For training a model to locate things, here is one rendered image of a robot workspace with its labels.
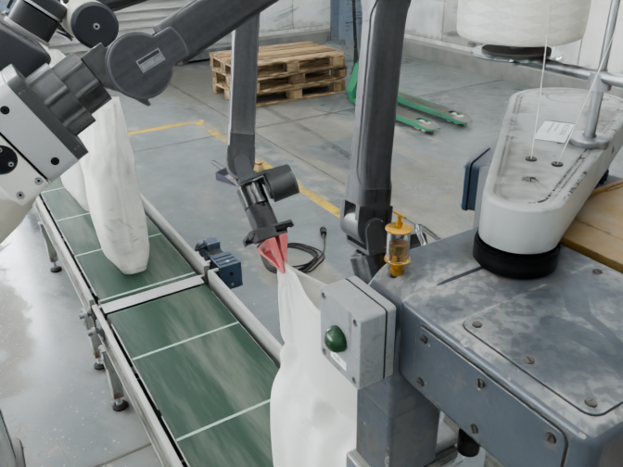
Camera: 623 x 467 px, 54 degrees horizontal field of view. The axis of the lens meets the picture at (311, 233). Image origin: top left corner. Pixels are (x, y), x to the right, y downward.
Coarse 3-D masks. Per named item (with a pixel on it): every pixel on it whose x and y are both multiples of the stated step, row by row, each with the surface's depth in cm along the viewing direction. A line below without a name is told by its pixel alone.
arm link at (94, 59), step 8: (96, 48) 73; (104, 48) 74; (88, 56) 73; (96, 56) 74; (104, 56) 74; (88, 64) 73; (96, 64) 74; (104, 64) 74; (96, 72) 74; (104, 72) 74; (104, 80) 74; (112, 88) 75; (144, 104) 77
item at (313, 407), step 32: (288, 288) 128; (288, 320) 132; (320, 320) 111; (288, 352) 133; (320, 352) 114; (288, 384) 127; (320, 384) 118; (288, 416) 125; (320, 416) 117; (352, 416) 113; (288, 448) 128; (320, 448) 114; (352, 448) 110
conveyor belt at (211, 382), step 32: (192, 288) 243; (128, 320) 224; (160, 320) 223; (192, 320) 223; (224, 320) 223; (128, 352) 207; (160, 352) 207; (192, 352) 206; (224, 352) 206; (256, 352) 206; (160, 384) 193; (192, 384) 192; (224, 384) 192; (256, 384) 192; (160, 416) 192; (192, 416) 180; (224, 416) 179; (256, 416) 179; (192, 448) 169; (224, 448) 168; (256, 448) 168
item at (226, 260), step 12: (204, 240) 269; (216, 240) 269; (204, 252) 271; (216, 252) 266; (228, 252) 265; (216, 264) 256; (228, 264) 256; (240, 264) 258; (228, 276) 257; (240, 276) 260
